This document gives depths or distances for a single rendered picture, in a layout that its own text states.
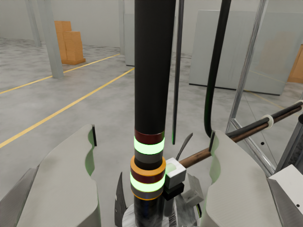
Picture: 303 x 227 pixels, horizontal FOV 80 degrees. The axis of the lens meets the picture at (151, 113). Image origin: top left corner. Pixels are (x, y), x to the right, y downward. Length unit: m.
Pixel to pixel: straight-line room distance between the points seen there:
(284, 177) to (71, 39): 8.09
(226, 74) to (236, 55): 0.57
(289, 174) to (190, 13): 11.89
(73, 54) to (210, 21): 5.38
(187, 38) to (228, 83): 6.97
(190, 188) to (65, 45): 8.15
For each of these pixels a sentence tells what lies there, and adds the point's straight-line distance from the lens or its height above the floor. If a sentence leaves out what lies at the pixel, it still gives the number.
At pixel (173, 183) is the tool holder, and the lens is 0.26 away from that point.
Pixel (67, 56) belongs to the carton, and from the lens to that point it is 8.58.
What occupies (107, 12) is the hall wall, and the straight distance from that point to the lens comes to 13.92.
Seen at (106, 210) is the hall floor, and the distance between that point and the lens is 2.14.
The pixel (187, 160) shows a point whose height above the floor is 1.55.
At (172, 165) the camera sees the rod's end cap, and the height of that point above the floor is 1.56.
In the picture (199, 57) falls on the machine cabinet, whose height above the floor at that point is 0.84.
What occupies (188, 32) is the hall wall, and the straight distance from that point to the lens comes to 12.33.
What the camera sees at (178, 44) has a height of 1.72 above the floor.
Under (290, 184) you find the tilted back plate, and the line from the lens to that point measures 0.69.
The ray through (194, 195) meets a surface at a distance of 0.80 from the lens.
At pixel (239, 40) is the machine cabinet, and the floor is 1.37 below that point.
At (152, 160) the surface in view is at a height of 1.60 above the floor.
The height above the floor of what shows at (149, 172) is 1.58.
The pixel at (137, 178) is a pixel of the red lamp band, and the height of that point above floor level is 1.57.
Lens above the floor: 1.73
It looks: 27 degrees down
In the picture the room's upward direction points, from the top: 3 degrees clockwise
